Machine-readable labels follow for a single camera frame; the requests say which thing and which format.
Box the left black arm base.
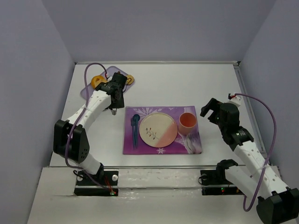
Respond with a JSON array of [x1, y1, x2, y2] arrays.
[[73, 169, 119, 196]]

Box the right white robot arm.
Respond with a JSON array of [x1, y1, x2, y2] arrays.
[[198, 94, 299, 224]]

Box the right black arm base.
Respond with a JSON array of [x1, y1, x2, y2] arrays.
[[198, 159, 243, 196]]

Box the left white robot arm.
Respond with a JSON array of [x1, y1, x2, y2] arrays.
[[53, 73, 128, 179]]

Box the round pale bun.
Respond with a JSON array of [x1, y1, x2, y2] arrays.
[[126, 75, 135, 85]]

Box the blue spoon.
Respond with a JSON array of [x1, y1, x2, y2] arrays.
[[131, 114, 140, 149]]

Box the pink cup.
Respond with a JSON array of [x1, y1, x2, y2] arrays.
[[178, 112, 197, 135]]

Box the lavender plastic tray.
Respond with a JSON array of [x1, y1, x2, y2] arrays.
[[80, 66, 135, 100]]

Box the cream and pink plate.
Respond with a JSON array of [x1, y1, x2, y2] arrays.
[[139, 112, 178, 148]]

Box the golden ring donut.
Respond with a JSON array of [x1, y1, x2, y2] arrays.
[[91, 75, 107, 89]]

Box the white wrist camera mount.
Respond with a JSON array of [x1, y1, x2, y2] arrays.
[[228, 93, 242, 107]]

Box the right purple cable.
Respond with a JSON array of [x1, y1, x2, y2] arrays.
[[231, 93, 278, 212]]

